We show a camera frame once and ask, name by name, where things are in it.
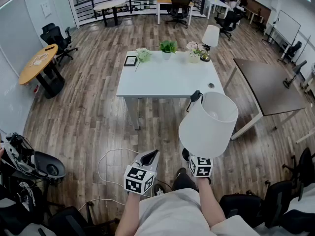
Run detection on black office chair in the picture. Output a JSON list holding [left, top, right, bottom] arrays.
[[277, 41, 303, 64], [214, 10, 245, 41], [165, 0, 193, 30], [218, 147, 315, 231], [40, 22, 79, 66], [46, 200, 122, 236]]

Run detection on grey oval headset device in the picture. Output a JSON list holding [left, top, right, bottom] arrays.
[[33, 150, 67, 180]]

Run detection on dark brown table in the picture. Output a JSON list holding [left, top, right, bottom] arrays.
[[223, 58, 307, 141]]

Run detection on round wooden table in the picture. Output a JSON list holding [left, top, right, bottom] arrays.
[[18, 44, 66, 100]]

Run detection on person's black shoe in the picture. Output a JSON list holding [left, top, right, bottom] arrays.
[[172, 167, 198, 192], [153, 183, 166, 197]]

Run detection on white rectangular table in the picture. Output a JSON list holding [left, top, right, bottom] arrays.
[[205, 0, 232, 20]]

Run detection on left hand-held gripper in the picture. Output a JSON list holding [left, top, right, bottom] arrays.
[[124, 149, 161, 195]]

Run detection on white shade gold base lamp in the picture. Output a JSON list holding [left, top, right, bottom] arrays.
[[200, 25, 220, 62]]

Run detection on green plant in white pot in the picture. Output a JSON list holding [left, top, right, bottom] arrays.
[[159, 40, 178, 60]]

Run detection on black printed cloth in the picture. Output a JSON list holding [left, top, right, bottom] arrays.
[[16, 180, 44, 215]]

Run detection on white table lamp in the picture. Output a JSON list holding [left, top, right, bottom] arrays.
[[179, 90, 239, 161]]

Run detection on white work table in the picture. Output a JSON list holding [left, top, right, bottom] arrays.
[[116, 50, 226, 130]]

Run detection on person's right forearm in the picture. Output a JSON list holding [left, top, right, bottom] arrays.
[[196, 176, 226, 229]]

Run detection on white green flower bouquet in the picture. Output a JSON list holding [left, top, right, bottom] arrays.
[[134, 47, 152, 72]]

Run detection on wooden top white frame table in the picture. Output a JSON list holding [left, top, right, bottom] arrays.
[[156, 0, 195, 26]]

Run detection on person's left forearm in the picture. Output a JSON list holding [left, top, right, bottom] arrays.
[[115, 192, 141, 236]]

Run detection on black picture frame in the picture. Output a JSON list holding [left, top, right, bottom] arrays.
[[123, 56, 138, 67]]

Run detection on white paper wall notice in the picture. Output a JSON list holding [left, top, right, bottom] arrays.
[[40, 0, 53, 18]]

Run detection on white cable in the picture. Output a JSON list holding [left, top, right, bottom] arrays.
[[78, 147, 155, 211]]

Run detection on person's light grey clothing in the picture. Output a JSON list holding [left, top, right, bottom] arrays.
[[134, 187, 260, 236]]

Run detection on whiteboard on stand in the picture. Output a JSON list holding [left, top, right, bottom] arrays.
[[261, 9, 302, 46]]

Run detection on white helmet rig with cables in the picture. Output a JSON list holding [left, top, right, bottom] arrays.
[[0, 132, 35, 176]]

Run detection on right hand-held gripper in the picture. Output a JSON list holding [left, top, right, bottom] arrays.
[[189, 155, 213, 178]]

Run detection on white round table black legs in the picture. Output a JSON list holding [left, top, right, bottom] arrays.
[[93, 0, 127, 28]]

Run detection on black floor lamp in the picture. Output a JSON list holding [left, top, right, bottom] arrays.
[[282, 59, 308, 89]]

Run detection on pink flowers in cream pot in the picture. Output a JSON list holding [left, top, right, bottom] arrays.
[[185, 41, 206, 64]]

